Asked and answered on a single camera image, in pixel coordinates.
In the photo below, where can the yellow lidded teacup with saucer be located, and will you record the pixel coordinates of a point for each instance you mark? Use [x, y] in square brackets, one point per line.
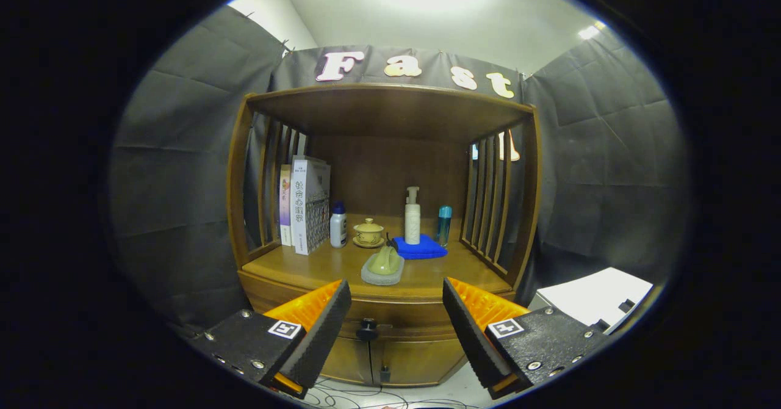
[368, 233]

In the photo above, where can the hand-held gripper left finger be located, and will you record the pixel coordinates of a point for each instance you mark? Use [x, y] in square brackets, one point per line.
[323, 336]

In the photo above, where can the clear blue bottle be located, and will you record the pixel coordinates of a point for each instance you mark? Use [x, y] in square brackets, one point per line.
[445, 226]

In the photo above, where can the clear packet with green item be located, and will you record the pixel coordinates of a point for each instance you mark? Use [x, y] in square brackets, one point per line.
[383, 265]

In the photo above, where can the white pump bottle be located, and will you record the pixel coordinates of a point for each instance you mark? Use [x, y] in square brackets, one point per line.
[412, 223]

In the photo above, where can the folded blue cloth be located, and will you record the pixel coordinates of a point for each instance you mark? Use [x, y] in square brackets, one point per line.
[424, 249]

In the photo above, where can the thick white patterned book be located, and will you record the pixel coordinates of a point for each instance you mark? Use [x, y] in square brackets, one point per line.
[308, 207]

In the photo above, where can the wooden countertop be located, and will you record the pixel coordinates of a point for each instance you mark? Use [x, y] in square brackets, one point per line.
[329, 268]

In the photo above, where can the black drawer knob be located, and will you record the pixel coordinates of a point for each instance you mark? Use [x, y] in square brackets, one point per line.
[367, 329]

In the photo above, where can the brown wooden cabinet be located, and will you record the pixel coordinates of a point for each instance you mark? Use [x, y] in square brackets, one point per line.
[390, 171]

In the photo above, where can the wooden cabinet door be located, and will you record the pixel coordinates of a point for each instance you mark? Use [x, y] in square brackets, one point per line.
[348, 360]
[421, 360]

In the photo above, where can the white grey metal case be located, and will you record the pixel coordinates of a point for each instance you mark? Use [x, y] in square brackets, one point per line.
[592, 296]

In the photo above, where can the brown wooden drawer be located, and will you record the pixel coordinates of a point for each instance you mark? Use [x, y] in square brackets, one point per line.
[403, 314]

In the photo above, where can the white lotion bottle blue cap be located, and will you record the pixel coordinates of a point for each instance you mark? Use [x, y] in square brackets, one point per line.
[338, 229]

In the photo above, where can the thin pink purple book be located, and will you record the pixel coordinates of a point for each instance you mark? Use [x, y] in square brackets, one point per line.
[285, 207]

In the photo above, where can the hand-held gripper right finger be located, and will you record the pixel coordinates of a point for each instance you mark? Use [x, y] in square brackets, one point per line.
[473, 342]

